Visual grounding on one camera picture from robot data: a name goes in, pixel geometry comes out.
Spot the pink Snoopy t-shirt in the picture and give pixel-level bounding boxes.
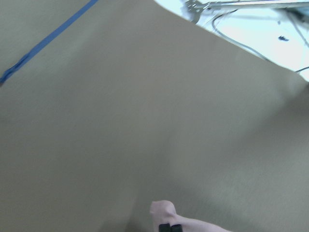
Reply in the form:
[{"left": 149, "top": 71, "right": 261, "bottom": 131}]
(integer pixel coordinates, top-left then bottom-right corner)
[{"left": 150, "top": 200, "right": 228, "bottom": 232}]

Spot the metal reacher grabber stick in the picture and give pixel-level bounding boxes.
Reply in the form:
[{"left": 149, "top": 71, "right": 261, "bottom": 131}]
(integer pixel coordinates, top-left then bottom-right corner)
[{"left": 185, "top": 0, "right": 309, "bottom": 23}]

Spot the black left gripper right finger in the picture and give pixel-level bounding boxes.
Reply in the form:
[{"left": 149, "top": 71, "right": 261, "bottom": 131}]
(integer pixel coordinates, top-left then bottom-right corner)
[{"left": 170, "top": 224, "right": 182, "bottom": 232}]

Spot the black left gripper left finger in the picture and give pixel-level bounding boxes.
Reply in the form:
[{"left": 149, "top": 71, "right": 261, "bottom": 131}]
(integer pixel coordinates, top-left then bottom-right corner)
[{"left": 158, "top": 223, "right": 170, "bottom": 232}]

